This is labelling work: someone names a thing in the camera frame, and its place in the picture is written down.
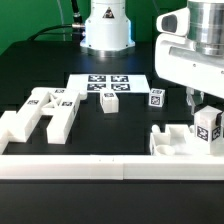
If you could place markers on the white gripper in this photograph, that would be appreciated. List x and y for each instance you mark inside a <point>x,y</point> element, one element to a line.
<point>190,51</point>

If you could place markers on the white chair seat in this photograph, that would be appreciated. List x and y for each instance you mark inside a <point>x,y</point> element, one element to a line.
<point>176,140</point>

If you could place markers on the white tagged cube near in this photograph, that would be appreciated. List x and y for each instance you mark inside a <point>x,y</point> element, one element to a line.
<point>156,97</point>

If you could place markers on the white U-shaped fence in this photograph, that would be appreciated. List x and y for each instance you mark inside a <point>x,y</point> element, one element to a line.
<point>97,167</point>

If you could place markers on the white marker base plate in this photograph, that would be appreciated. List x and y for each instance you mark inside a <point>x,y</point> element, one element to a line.
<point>122,83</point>

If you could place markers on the white chair back frame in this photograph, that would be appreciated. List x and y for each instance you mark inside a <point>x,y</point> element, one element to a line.
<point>61,104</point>

